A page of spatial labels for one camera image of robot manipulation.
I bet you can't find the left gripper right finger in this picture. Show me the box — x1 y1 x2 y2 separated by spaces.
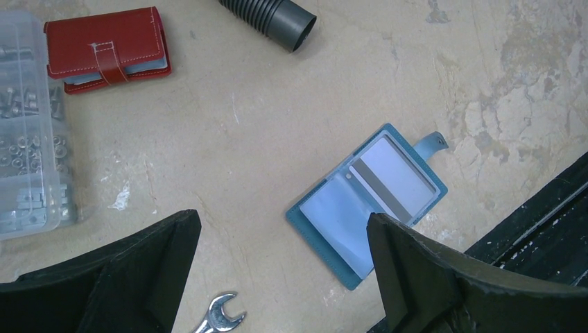
367 213 587 332

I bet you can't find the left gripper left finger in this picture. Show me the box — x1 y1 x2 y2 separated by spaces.
1 210 202 332

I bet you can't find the blue leather card holder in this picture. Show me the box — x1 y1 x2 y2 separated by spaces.
286 123 449 291

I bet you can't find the red card case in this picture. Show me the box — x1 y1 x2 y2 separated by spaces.
44 6 172 94

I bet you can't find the silver open-end wrench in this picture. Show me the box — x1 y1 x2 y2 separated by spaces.
191 291 247 333

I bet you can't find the clear plastic screw box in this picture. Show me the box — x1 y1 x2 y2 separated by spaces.
1 10 77 240

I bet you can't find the black table front rail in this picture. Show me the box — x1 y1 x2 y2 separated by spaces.
373 156 587 332

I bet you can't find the black corrugated hose centre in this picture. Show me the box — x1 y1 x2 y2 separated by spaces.
216 0 318 53

